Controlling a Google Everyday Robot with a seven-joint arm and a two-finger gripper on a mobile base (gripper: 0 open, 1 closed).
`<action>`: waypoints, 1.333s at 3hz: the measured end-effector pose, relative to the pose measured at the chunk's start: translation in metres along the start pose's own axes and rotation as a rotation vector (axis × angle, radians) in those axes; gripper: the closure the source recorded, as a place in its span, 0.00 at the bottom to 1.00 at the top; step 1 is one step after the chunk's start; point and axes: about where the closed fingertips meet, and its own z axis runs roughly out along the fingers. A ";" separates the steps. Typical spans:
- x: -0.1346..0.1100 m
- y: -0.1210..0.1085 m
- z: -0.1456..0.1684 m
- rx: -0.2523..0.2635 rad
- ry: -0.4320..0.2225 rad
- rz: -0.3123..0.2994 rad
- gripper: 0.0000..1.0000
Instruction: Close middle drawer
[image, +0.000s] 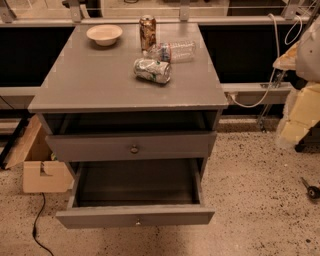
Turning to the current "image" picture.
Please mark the beige foam-padded gripper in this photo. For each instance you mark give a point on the beige foam-padded gripper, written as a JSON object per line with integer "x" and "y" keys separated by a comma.
{"x": 309, "y": 55}

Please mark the grey drawer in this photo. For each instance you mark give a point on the grey drawer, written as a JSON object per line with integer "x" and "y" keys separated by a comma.
{"x": 131, "y": 146}
{"x": 136, "y": 194}

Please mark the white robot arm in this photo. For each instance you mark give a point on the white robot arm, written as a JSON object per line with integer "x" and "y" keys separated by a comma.
{"x": 311, "y": 35}

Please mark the grey drawer cabinet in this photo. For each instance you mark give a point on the grey drawer cabinet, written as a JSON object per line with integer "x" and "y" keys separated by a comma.
{"x": 93, "y": 90}

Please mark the thin metal rod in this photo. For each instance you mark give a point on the thin metal rod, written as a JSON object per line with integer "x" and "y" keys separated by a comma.
{"x": 276, "y": 81}

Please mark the black tool on floor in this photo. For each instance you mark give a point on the black tool on floor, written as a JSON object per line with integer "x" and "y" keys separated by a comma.
{"x": 313, "y": 192}

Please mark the clear plastic water bottle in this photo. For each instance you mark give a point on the clear plastic water bottle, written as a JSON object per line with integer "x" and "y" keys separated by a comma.
{"x": 172, "y": 52}

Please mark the crushed silver green can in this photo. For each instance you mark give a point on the crushed silver green can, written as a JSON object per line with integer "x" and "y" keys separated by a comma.
{"x": 152, "y": 70}

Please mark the upright gold drink can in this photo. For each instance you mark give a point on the upright gold drink can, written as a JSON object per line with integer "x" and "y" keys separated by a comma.
{"x": 147, "y": 28}

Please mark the beige ceramic bowl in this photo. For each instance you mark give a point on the beige ceramic bowl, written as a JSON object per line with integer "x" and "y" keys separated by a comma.
{"x": 104, "y": 35}

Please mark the cardboard box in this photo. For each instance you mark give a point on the cardboard box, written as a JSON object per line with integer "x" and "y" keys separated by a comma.
{"x": 41, "y": 172}

